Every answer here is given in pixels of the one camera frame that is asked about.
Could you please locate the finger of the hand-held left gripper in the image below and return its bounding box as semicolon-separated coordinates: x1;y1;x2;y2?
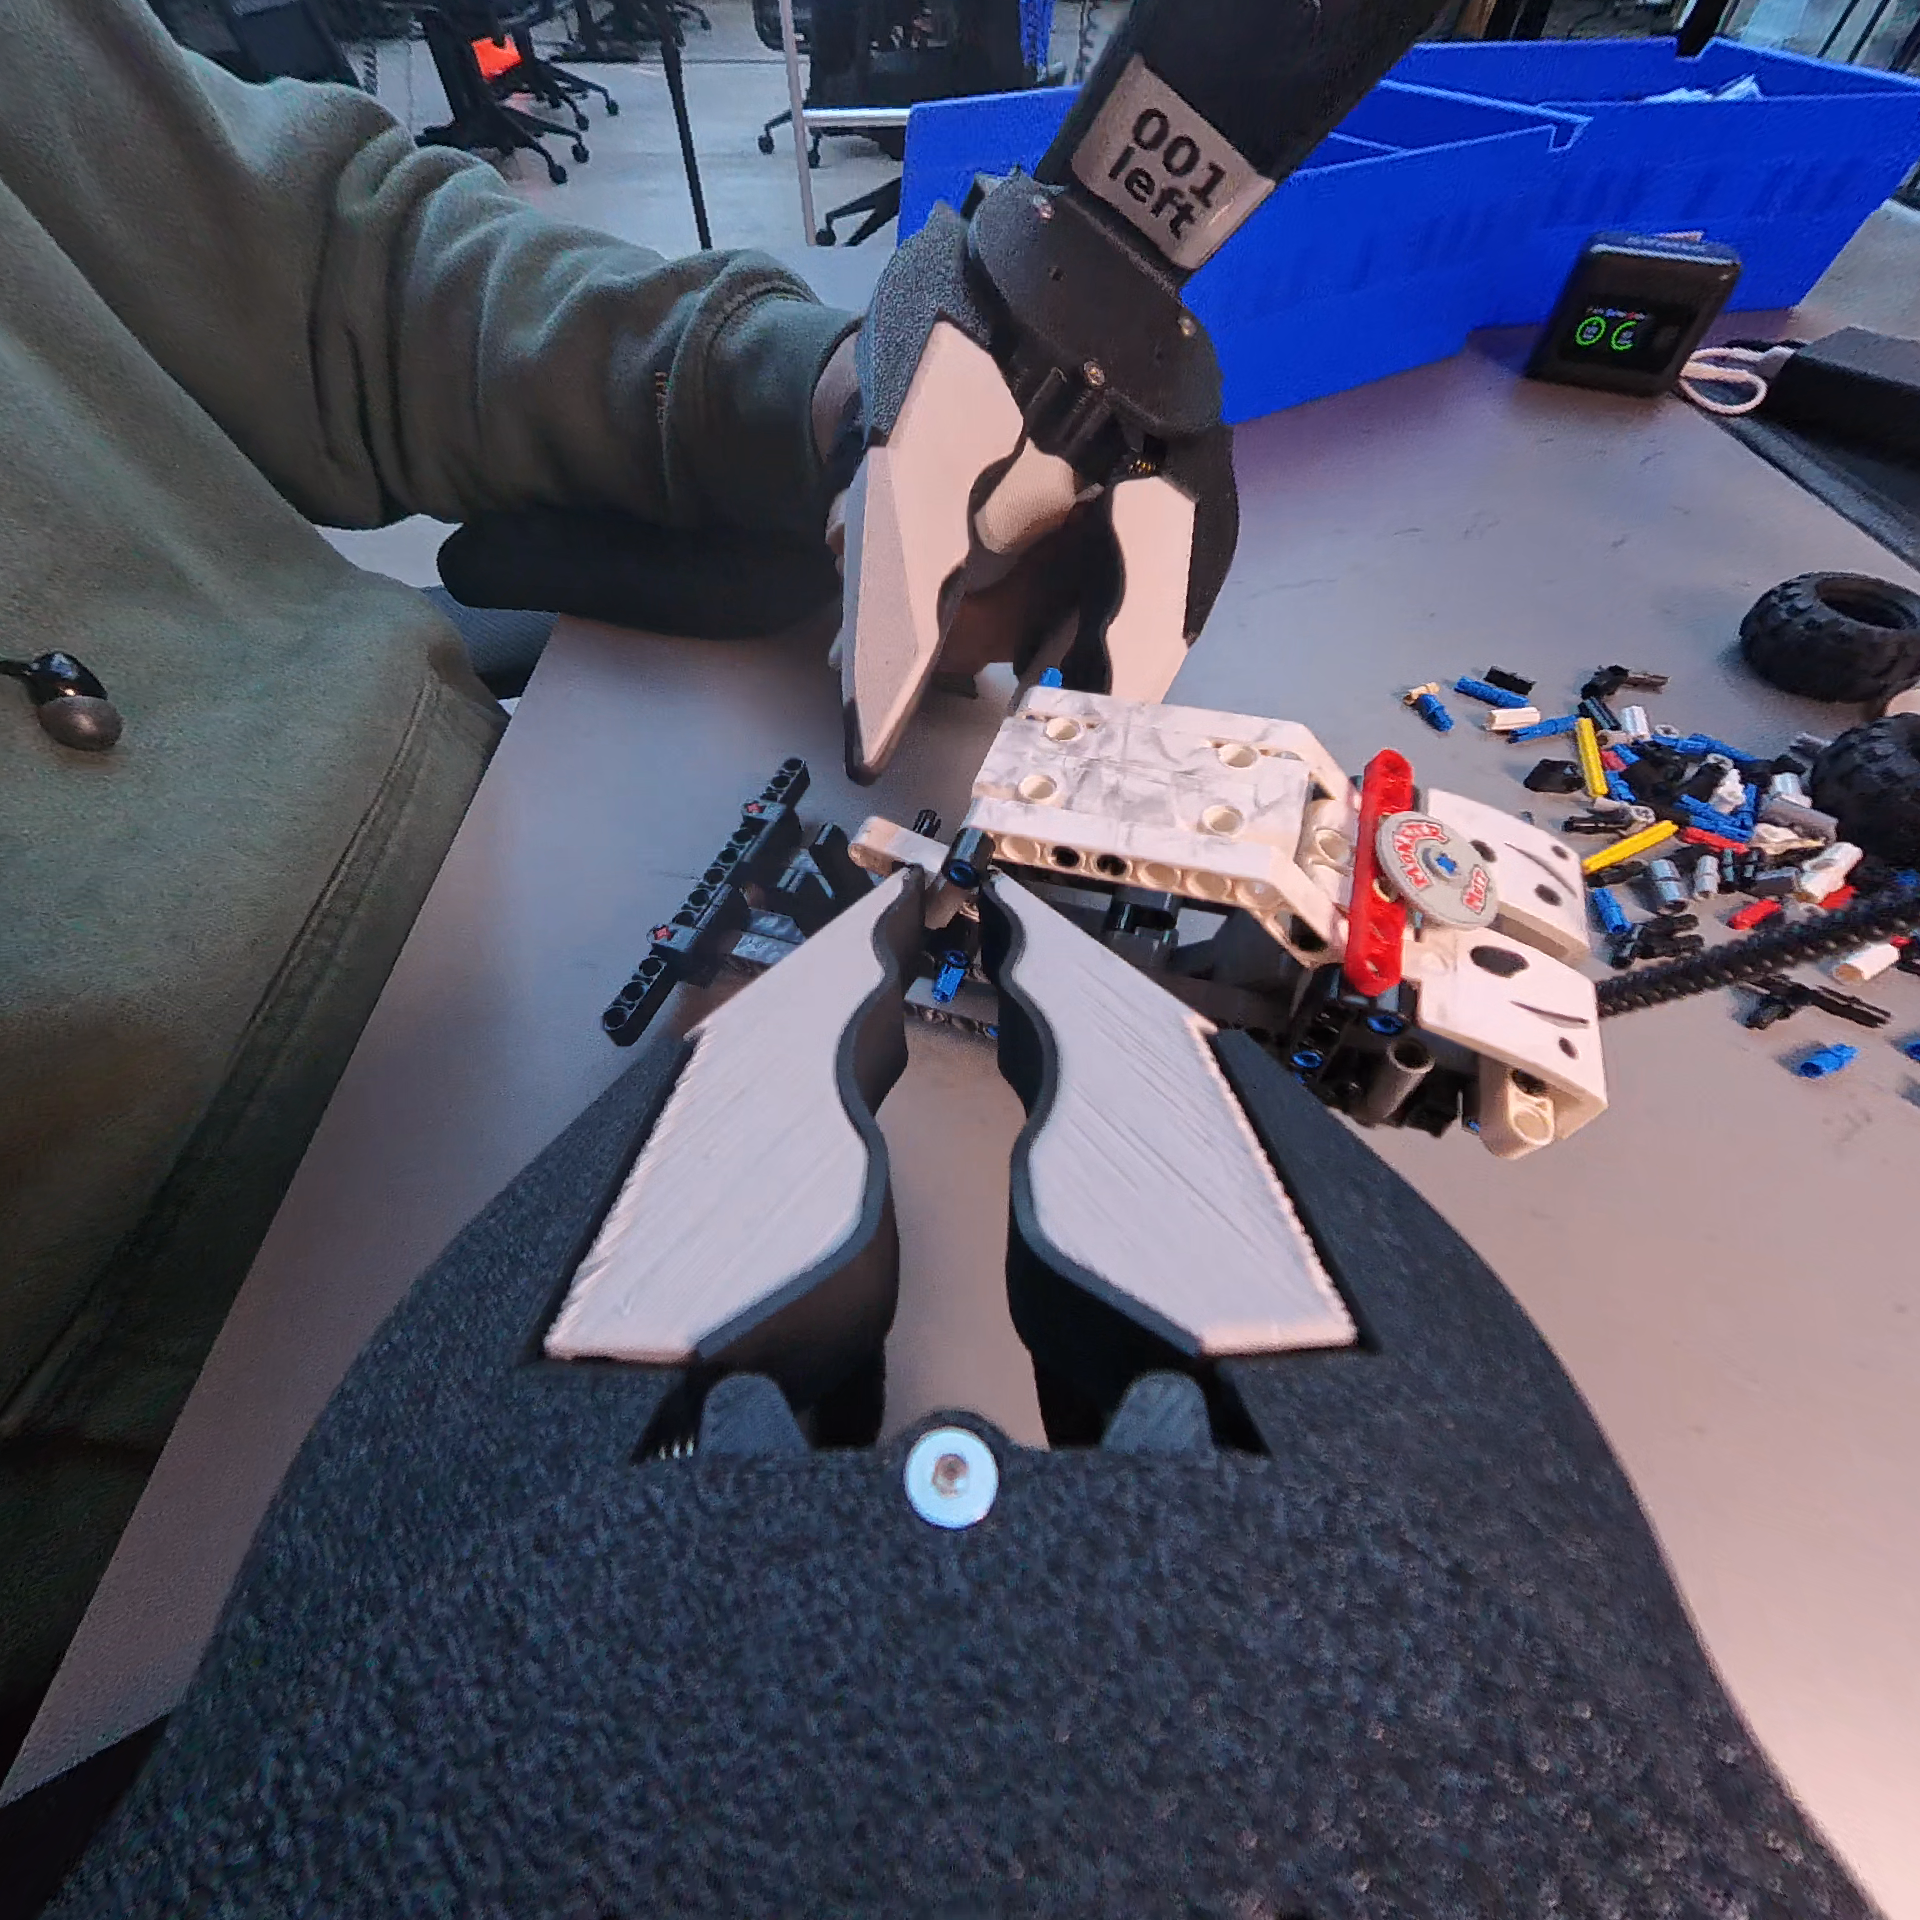
835;321;1028;786
1072;471;1209;711

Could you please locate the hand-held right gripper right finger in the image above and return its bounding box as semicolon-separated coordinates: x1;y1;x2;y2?
984;871;1362;1360

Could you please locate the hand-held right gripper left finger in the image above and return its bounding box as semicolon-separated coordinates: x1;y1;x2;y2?
544;866;922;1367

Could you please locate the white brick toy truck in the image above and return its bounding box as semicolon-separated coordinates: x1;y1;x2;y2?
600;682;1612;1164

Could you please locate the person's left forearm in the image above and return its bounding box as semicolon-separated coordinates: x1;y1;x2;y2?
224;151;865;536

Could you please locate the grey desk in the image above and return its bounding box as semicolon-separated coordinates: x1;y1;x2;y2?
0;225;1920;1920

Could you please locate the black desk mat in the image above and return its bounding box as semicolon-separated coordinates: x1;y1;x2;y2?
1710;399;1920;579

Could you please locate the black chair armrest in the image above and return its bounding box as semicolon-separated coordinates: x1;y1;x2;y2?
440;503;842;699

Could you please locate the black office chair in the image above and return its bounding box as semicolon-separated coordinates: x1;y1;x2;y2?
405;0;625;189
757;0;1037;249

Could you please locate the blue plastic bin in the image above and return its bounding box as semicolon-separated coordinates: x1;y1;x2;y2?
897;33;1920;424

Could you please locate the pile of small brick parts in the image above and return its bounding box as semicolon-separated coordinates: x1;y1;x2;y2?
1402;661;1920;1081

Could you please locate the black power bank with screen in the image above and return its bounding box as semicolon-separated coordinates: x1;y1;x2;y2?
1524;232;1744;400

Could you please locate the black ridged rod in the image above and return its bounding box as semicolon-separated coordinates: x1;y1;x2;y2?
1597;884;1920;1023

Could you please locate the person's green sweatshirt torso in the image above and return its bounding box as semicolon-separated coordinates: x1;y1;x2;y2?
0;0;520;1772

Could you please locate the black toy tyre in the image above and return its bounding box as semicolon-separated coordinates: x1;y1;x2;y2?
1739;569;1920;707
1809;711;1920;874

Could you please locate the black power adapter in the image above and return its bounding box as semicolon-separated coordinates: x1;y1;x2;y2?
1769;323;1920;460

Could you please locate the black earbud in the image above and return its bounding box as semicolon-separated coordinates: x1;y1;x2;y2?
0;648;126;752

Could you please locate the white cable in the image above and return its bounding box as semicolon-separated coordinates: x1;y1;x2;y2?
1677;343;1802;413

